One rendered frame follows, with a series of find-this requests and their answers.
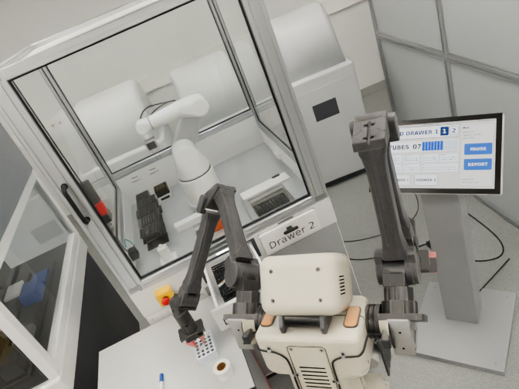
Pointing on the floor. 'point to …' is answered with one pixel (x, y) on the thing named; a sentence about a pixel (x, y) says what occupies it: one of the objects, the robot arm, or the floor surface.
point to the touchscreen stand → (461, 296)
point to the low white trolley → (177, 359)
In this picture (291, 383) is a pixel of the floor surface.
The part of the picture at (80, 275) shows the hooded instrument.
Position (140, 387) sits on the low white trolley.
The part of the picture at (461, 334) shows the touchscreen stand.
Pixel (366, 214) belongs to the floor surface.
